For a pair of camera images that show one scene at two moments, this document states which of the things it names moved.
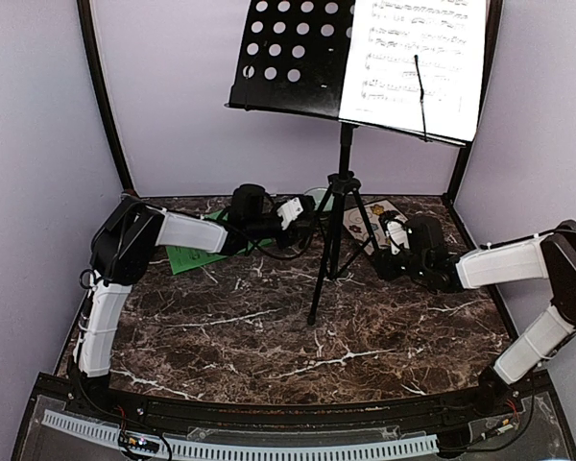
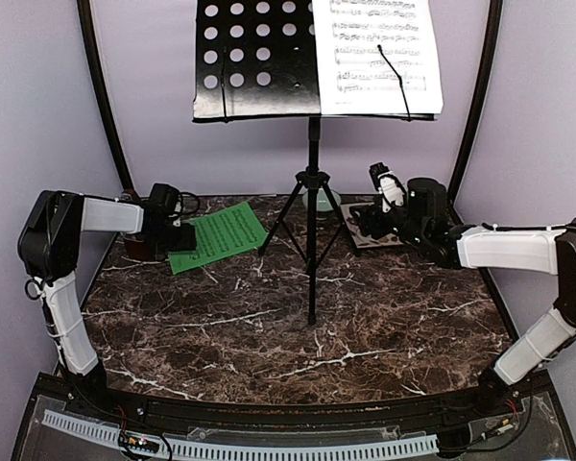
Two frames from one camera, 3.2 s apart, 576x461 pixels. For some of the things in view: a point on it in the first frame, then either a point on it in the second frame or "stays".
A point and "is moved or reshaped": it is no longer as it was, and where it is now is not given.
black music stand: x=287 y=58 -> x=255 y=61
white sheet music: x=381 y=88 is moved or reshaped
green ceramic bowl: x=318 y=194 stays
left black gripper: x=295 y=234 -> x=188 y=241
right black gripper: x=384 y=266 -> x=371 y=218
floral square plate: x=353 y=223 stays
